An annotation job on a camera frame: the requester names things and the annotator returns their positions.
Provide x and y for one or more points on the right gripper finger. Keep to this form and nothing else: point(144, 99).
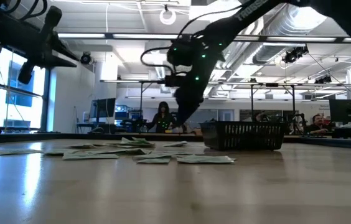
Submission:
point(195, 101)
point(183, 104)

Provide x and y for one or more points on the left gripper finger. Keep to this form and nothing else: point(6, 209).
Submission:
point(60, 63)
point(62, 49)

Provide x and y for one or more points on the green white sweetener packet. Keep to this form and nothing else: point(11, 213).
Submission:
point(160, 154)
point(205, 159)
point(175, 143)
point(138, 142)
point(58, 152)
point(153, 160)
point(122, 151)
point(83, 145)

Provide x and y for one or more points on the black plastic slotted basket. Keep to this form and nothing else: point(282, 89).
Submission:
point(244, 137)

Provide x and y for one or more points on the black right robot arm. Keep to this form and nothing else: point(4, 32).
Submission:
point(244, 15)

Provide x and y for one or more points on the person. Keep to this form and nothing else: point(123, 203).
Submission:
point(317, 126)
point(162, 119)

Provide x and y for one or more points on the large window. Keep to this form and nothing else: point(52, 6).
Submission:
point(16, 93)

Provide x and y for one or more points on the black computer monitor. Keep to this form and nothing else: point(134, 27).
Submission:
point(348, 110)
point(102, 109)

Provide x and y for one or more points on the black overhead light bar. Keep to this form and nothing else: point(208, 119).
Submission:
point(253, 38)

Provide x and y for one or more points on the black ceiling camera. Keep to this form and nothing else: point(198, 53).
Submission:
point(295, 53)
point(85, 58)

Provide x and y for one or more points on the black background gantry frame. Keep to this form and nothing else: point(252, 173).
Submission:
point(251, 102)

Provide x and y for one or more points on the silver ventilation duct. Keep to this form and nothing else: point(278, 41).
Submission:
point(290, 25)

